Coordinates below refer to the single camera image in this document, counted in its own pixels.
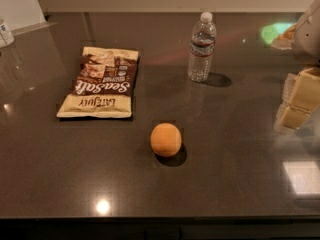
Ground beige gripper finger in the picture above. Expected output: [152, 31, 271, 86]
[289, 67, 320, 113]
[278, 105, 309, 129]

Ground orange fruit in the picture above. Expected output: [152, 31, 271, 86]
[150, 123, 182, 157]

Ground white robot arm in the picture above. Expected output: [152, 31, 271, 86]
[274, 0, 320, 133]

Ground clear plastic water bottle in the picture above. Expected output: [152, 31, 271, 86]
[188, 12, 217, 82]

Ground brown sea salt chip bag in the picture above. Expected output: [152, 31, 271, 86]
[57, 47, 139, 118]

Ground white container at left edge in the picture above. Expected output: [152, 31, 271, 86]
[0, 18, 15, 48]

